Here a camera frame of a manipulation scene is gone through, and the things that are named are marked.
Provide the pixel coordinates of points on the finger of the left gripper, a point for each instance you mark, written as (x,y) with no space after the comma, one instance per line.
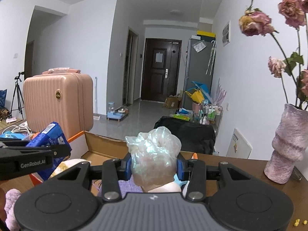
(58,150)

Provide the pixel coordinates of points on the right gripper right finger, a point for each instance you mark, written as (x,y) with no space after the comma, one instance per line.
(195,172)

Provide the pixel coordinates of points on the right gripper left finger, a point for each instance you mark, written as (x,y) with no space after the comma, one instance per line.
(110,172)

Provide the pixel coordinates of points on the yellow white plush toy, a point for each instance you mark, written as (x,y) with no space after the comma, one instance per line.
(64,165)

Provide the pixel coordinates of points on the white makeup sponge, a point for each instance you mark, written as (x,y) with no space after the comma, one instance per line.
(167,188)

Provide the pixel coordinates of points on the iridescent mesh bath ball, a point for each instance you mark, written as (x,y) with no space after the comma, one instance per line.
(153,157)

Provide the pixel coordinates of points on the blue soft tissue pack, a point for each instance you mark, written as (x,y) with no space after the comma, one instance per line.
(13,135)

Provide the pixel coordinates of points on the light blue plush toy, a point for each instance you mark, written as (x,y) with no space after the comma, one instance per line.
(179,182)

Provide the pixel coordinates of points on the red cardboard box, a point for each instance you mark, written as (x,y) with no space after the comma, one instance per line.
(94,148)

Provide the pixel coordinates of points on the lilac fluffy plush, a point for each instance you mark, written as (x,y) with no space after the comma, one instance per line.
(11,197)

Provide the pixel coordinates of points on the black chair back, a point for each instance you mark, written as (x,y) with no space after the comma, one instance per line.
(194,137)

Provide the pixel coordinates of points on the pink ribbed small suitcase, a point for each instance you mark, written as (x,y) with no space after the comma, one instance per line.
(61,95)

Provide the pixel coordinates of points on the blue pet feeder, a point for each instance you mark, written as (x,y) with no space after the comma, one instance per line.
(116,114)

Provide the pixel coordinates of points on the brown cardboard box on floor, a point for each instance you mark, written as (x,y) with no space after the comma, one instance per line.
(172,102)

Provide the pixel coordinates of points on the yellow bag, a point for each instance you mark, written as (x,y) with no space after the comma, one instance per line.
(197,96)

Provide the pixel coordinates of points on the purple feather decoration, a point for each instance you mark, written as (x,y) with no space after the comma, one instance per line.
(219,95)

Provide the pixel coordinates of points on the pink textured vase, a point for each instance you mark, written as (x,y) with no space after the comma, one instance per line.
(289,144)

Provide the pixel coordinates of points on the grey refrigerator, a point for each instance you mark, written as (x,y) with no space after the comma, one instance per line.
(198,56)

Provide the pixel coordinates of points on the dark front door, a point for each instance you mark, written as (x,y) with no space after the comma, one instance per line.
(160,69)

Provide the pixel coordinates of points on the yellow crumbs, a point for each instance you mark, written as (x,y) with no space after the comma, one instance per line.
(298,222)

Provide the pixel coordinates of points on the yellow box on fridge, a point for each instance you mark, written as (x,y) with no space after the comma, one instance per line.
(206,34)

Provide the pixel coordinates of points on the dried pink roses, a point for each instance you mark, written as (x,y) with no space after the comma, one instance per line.
(256,22)

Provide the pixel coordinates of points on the lilac drawstring pouch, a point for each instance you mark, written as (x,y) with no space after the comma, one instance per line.
(128,187)

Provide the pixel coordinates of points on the white board against wall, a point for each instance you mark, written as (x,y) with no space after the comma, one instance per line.
(239,147)

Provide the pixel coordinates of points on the wire trolley with bottles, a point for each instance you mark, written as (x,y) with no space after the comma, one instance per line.
(210,114)

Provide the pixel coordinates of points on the black camera tripod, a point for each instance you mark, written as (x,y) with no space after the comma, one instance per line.
(17,94)

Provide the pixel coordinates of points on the wall electrical panel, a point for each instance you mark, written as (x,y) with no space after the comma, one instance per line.
(226,34)

